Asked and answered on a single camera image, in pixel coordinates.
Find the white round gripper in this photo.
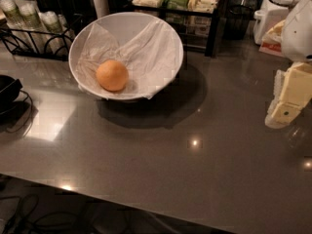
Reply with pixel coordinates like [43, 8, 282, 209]
[262, 0, 312, 129]

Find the orange fruit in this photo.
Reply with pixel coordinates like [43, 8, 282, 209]
[96, 59, 129, 92]

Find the white bowl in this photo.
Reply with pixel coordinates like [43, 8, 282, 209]
[68, 11, 184, 101]

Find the black shelf with tea packets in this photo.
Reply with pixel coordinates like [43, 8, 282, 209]
[128, 0, 222, 57]

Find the white paper liner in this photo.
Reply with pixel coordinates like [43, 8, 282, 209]
[74, 19, 179, 100]

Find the white cylinder container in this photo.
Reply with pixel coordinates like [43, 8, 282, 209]
[90, 0, 111, 20]

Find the stack of paper cups right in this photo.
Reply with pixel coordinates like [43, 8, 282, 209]
[40, 11, 67, 56]

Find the stack of paper cups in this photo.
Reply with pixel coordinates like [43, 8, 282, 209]
[19, 3, 46, 54]
[40, 11, 67, 56]
[0, 0, 30, 50]

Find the stack of paper cups middle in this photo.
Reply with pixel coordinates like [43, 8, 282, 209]
[19, 3, 46, 54]

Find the black pan on stand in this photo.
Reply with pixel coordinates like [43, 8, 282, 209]
[0, 75, 34, 134]

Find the stack of paper cups left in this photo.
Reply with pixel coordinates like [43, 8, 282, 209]
[0, 0, 30, 50]

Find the black wire cup rack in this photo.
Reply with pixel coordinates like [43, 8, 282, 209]
[0, 14, 83, 61]

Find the black cable on floor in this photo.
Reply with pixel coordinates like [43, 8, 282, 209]
[0, 192, 86, 234]

